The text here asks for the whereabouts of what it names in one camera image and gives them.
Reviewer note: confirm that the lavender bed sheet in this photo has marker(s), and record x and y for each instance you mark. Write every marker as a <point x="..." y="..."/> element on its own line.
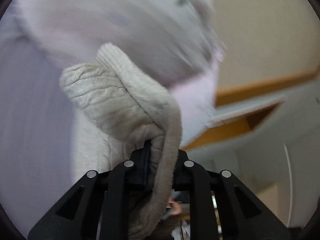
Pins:
<point x="52" y="159"/>

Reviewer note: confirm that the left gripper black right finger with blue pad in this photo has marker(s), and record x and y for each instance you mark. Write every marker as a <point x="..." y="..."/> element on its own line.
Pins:
<point x="222" y="207"/>

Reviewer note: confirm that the beige knit sweater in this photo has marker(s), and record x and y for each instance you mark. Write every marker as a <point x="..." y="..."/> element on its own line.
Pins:
<point x="116" y="109"/>

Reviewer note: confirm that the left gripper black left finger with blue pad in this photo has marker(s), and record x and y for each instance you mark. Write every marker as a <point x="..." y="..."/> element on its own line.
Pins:
<point x="112" y="199"/>

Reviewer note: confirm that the pink floral pillow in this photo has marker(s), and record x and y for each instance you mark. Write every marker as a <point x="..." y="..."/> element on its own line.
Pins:
<point x="173" y="41"/>

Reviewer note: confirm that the person's right hand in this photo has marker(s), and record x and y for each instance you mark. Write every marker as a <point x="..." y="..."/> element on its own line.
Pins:
<point x="174" y="207"/>

